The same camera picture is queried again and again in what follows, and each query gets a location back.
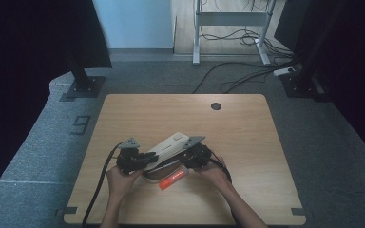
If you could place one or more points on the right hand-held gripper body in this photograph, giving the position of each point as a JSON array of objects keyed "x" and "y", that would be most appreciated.
[{"x": 196, "y": 153}]

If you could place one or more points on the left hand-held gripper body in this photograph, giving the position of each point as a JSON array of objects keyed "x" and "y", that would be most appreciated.
[{"x": 129, "y": 156}]

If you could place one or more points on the orange tube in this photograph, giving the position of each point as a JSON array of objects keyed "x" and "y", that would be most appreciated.
[{"x": 172, "y": 180}]

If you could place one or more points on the person's left hand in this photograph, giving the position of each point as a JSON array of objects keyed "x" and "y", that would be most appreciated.
[{"x": 122, "y": 183}]

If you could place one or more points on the person's right hand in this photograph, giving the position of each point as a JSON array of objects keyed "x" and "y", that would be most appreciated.
[{"x": 214, "y": 175}]

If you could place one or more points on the black table grommet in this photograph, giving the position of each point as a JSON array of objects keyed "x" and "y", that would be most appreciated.
[{"x": 215, "y": 106}]

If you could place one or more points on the white power strip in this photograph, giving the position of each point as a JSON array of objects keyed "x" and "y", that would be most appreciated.
[{"x": 283, "y": 71}]

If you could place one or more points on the black curtain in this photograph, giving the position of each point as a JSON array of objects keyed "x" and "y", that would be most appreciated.
[{"x": 38, "y": 34}]

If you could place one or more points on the black stand with base plate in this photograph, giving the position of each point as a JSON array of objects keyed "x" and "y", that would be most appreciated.
[
  {"x": 84, "y": 82},
  {"x": 301, "y": 82}
]

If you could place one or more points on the white metal desk frame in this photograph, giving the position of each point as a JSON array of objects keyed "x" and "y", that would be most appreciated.
[{"x": 231, "y": 19}]

